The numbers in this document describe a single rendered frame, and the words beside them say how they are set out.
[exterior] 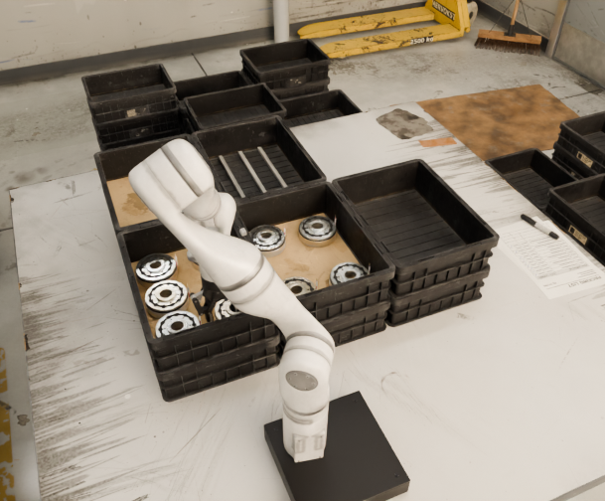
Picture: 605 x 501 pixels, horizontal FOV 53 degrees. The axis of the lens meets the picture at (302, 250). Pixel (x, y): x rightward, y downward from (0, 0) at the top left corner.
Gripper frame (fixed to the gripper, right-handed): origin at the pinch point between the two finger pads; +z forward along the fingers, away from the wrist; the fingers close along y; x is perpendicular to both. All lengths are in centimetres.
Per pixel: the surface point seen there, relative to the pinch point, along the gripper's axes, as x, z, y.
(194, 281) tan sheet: 16.2, 3.2, -1.5
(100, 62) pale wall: 334, 83, 36
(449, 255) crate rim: -14, -7, 55
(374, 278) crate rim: -12.1, -6.6, 34.1
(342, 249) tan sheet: 9.4, 3.0, 38.6
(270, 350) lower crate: -8.7, 9.0, 8.3
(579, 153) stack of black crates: 55, 45, 193
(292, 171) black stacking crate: 49, 3, 44
